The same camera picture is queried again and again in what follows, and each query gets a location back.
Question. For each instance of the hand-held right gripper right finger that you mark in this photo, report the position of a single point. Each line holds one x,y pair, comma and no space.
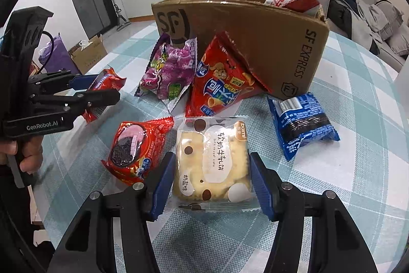
262,186

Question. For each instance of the person's left hand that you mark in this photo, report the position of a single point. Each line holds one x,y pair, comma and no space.
32,154

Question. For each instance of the brown cardboard box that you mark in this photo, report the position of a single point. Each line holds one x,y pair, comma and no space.
271,46

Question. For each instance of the red cookie packet brown picture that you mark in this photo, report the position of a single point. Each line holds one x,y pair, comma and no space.
108,81

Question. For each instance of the grey garment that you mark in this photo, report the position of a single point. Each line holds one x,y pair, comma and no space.
366,20

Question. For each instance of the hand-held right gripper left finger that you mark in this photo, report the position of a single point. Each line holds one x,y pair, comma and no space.
161,186

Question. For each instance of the black garment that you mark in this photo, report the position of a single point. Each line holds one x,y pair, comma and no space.
338,14

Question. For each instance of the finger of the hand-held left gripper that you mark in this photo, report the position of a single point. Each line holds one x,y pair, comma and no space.
81,82
102,97

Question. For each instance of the open cardboard box with paper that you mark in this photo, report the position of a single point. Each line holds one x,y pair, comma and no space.
92,58

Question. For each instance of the purple bag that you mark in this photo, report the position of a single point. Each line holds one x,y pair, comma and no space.
60,49

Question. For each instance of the red chips packet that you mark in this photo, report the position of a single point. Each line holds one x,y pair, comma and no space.
220,84

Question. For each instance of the purple snack packet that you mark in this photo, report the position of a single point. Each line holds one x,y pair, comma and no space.
172,74

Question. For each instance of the checked teal tablecloth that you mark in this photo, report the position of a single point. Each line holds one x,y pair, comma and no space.
351,164

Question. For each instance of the upright mop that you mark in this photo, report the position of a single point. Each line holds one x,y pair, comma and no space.
123,24

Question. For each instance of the blue cookie packet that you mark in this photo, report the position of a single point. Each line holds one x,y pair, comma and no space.
300,126

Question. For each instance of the grey cushion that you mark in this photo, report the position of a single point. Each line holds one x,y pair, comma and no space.
389,17
399,41

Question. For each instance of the clear cream cake packet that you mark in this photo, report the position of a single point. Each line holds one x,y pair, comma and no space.
211,161

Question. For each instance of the red cookie packet pink picture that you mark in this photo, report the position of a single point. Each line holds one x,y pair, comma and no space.
134,145

